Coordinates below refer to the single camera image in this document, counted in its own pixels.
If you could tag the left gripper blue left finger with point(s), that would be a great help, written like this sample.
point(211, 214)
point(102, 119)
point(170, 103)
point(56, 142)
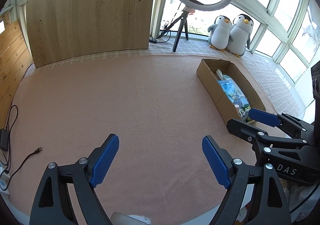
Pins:
point(52, 203)

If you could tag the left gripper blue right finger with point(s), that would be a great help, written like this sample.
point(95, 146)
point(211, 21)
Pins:
point(269, 204)

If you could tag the small plush penguin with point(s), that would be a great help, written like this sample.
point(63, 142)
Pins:
point(219, 32)

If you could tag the plaid bed sheet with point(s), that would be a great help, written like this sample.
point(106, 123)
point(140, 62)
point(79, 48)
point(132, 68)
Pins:
point(270, 82)

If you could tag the large wooden board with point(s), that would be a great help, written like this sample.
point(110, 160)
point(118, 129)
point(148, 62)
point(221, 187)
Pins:
point(63, 29)

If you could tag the black power adapter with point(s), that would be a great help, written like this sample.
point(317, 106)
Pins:
point(4, 140)

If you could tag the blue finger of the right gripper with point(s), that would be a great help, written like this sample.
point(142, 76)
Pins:
point(264, 117)
point(244, 131)

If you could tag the black inline cable remote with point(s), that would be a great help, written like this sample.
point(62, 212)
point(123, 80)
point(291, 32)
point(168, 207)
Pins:
point(151, 40)

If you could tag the white roller massager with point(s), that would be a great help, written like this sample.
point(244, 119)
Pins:
point(243, 113)

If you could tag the large plush penguin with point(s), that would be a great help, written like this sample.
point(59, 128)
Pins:
point(240, 35)

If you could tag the black tripod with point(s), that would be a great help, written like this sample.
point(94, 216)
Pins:
point(182, 19)

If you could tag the cardboard box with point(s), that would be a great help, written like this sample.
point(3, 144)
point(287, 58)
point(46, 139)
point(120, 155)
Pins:
point(207, 74)

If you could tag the pine wood headboard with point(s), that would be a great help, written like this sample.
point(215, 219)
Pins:
point(15, 60)

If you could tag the white power strip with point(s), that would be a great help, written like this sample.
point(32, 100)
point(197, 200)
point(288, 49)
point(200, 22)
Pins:
point(4, 180)

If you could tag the black camera on mount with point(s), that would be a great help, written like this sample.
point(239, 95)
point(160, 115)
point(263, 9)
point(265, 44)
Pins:
point(315, 88)

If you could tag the blue sachet packet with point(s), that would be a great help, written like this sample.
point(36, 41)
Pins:
point(233, 92)

